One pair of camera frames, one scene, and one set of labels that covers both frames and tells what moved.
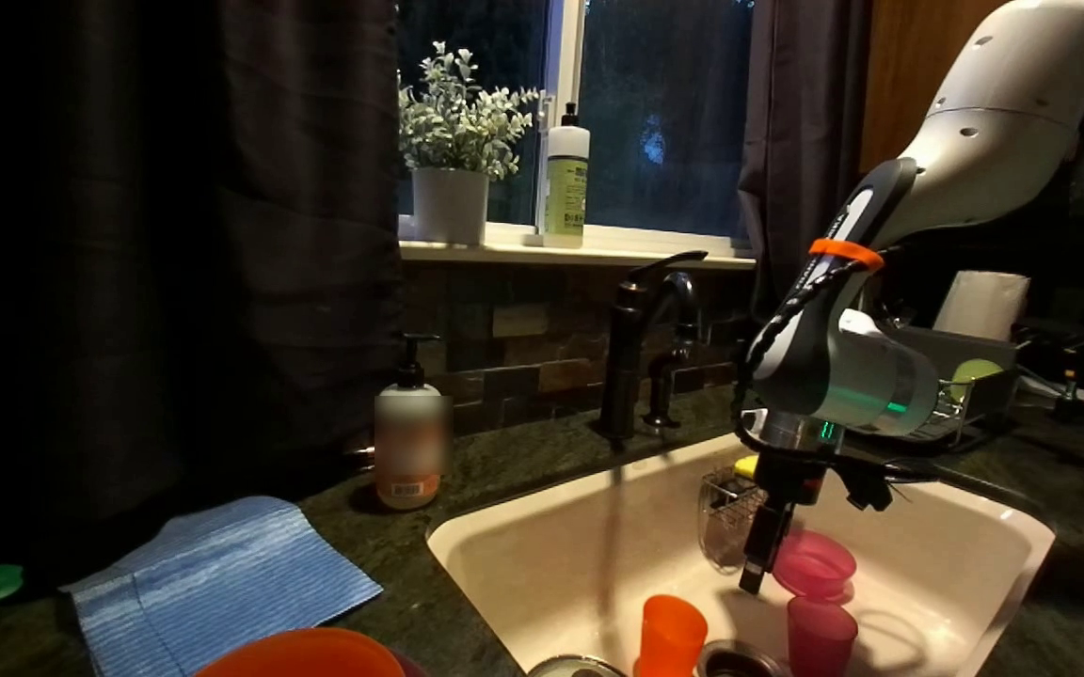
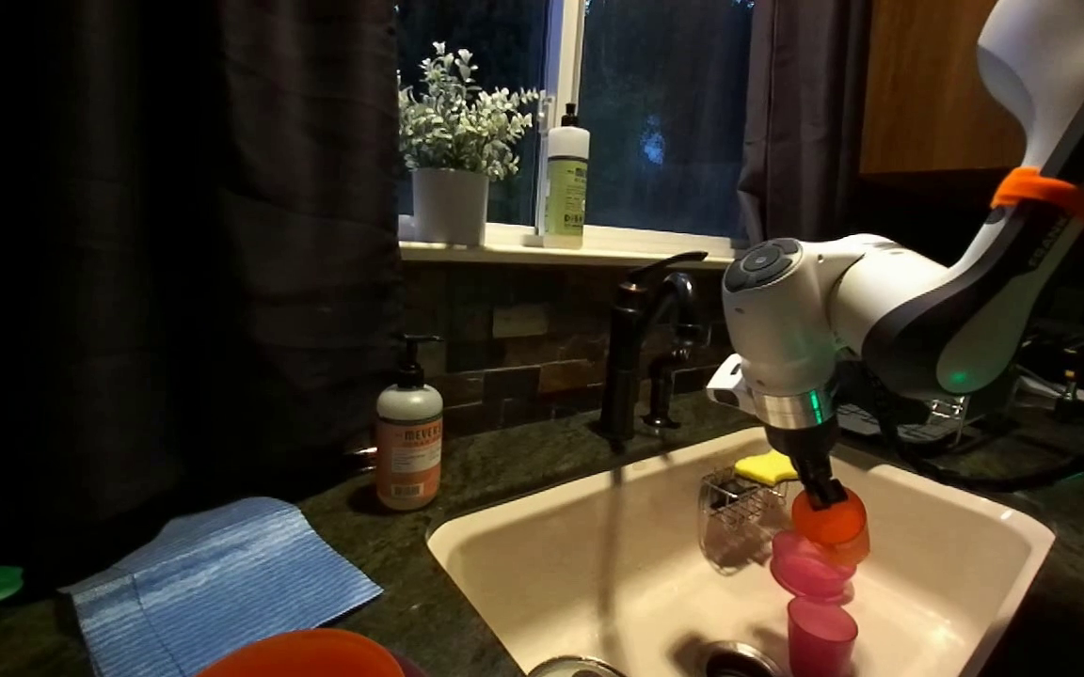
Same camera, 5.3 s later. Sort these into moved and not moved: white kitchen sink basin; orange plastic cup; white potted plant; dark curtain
Moved: orange plastic cup
Not moved: dark curtain; white potted plant; white kitchen sink basin
